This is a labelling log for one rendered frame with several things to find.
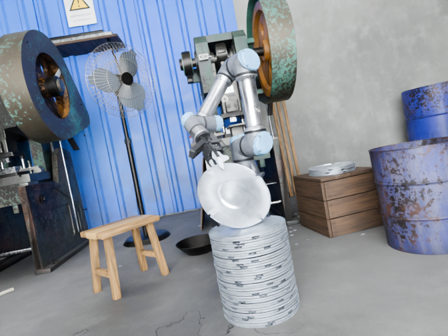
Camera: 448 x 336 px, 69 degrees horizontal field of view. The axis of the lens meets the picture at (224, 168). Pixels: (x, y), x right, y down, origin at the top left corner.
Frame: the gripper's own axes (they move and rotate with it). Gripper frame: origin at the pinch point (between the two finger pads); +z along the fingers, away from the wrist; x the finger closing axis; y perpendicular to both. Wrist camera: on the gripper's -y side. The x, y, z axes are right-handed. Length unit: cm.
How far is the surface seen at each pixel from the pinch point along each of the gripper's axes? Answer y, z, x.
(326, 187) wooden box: 78, 6, 30
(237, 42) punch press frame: 87, -120, 1
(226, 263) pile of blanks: -14.1, 32.9, 11.1
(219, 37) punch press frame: 79, -134, 4
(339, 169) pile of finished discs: 92, -1, 25
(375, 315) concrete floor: 20, 71, 6
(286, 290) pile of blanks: 1, 49, 13
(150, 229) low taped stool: -14, -23, 62
